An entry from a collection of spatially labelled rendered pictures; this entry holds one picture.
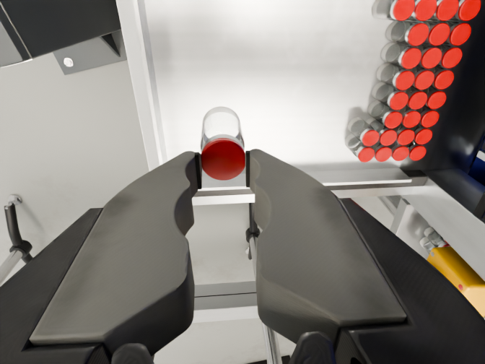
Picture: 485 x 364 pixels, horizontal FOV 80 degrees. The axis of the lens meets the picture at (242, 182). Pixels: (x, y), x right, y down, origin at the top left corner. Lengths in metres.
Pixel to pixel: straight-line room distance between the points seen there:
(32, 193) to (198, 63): 1.45
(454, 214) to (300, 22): 0.31
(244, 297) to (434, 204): 0.89
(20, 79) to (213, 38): 1.19
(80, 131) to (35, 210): 0.53
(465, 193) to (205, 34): 0.39
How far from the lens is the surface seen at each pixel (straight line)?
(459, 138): 0.53
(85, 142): 1.48
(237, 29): 0.36
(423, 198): 0.52
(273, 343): 1.17
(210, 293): 1.26
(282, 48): 0.37
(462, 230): 0.46
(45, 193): 1.70
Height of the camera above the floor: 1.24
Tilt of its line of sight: 58 degrees down
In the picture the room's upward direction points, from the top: 171 degrees clockwise
